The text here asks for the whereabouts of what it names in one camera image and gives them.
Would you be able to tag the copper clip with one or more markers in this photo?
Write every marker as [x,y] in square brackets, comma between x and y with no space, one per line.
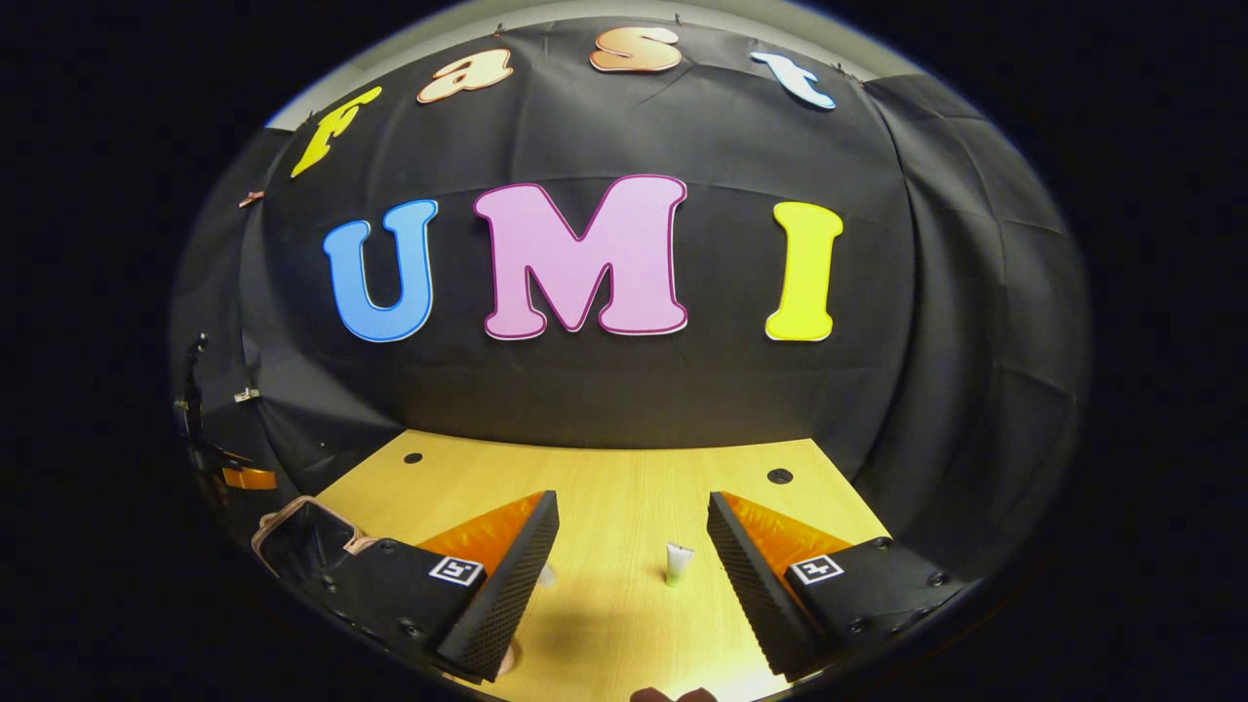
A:
[252,198]

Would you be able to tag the black backdrop cloth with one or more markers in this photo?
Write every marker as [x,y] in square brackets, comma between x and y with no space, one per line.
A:
[624,390]

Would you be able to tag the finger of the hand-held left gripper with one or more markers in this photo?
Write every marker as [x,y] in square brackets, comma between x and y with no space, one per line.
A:
[249,479]

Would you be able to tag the white skincare tube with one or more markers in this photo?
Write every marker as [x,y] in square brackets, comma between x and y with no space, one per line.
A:
[678,561]

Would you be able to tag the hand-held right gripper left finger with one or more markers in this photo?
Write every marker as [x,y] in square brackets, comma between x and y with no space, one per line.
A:
[507,595]

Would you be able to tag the pink round container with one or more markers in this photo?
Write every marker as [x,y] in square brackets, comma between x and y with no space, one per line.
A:
[509,661]

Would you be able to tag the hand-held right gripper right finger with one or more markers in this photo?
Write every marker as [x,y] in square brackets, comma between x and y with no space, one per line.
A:
[756,595]

